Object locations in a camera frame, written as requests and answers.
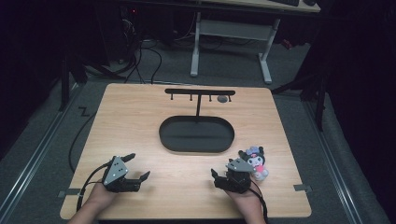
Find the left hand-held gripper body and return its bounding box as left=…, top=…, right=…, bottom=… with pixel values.
left=102, top=155, right=141, bottom=193

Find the tangle of black cables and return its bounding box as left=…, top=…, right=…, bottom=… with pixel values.
left=120, top=36, right=163, bottom=86

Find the black metal stand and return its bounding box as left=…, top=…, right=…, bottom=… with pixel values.
left=270, top=69, right=330, bottom=133
left=57, top=54, right=90, bottom=113

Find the black floor cable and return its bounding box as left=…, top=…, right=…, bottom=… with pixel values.
left=68, top=111, right=98, bottom=174

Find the black hook rack with tray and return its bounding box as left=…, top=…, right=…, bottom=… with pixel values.
left=158, top=88, right=236, bottom=154

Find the metal floor rail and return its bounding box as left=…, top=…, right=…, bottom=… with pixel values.
left=0, top=82, right=82, bottom=218
left=303, top=99, right=364, bottom=224

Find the black computer tower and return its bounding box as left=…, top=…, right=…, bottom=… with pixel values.
left=92, top=4, right=145, bottom=64

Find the white-framed desk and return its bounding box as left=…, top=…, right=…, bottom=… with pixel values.
left=190, top=0, right=322, bottom=86

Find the black keyboard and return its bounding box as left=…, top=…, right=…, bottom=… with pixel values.
left=269, top=0, right=301, bottom=7

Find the black and pink plush toy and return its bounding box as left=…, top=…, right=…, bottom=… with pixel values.
left=237, top=145, right=270, bottom=182

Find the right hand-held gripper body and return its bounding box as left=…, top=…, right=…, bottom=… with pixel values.
left=219, top=158, right=255, bottom=194

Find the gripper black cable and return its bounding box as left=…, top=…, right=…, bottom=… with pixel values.
left=76, top=161, right=114, bottom=213
left=248, top=181, right=270, bottom=224

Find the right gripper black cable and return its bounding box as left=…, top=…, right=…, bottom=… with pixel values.
left=248, top=181, right=270, bottom=224

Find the person's right hand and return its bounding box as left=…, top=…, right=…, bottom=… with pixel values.
left=225, top=186, right=263, bottom=213

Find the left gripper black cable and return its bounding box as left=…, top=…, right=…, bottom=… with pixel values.
left=76, top=161, right=114, bottom=213

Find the person's left hand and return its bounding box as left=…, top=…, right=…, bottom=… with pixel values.
left=88, top=182, right=120, bottom=208

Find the grey tape strip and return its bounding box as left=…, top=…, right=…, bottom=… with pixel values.
left=293, top=183, right=313, bottom=192
left=57, top=188, right=82, bottom=199

